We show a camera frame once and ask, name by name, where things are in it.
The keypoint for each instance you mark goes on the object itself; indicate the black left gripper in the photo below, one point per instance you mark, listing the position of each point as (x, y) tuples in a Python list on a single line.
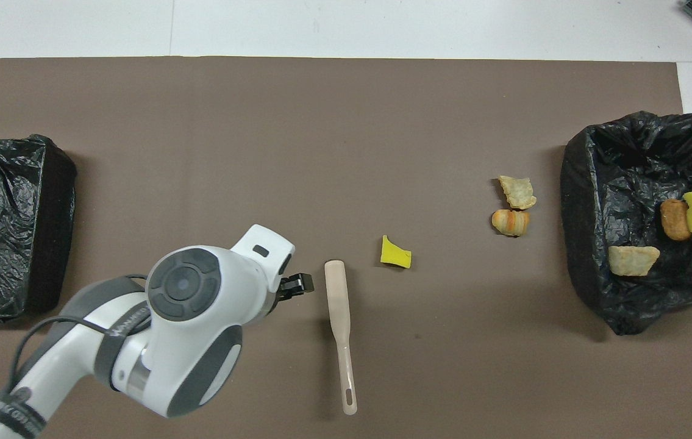
[(289, 286)]

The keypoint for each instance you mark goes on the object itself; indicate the small yellow sponge piece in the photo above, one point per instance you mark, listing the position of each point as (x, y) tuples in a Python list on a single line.
[(395, 256)]

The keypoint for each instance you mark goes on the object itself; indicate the croissant pastry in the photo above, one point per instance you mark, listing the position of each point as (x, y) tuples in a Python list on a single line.
[(632, 260), (509, 222)]

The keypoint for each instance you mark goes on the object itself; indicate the pale torn bread piece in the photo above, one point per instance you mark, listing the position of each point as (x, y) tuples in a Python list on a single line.
[(517, 192)]

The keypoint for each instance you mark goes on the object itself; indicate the brown bread roll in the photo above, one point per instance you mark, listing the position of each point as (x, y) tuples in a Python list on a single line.
[(676, 221)]

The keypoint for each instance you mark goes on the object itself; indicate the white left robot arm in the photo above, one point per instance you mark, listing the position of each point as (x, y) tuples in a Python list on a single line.
[(187, 317)]

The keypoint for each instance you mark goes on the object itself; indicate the brown table mat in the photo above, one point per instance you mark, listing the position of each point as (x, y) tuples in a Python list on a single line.
[(346, 103)]

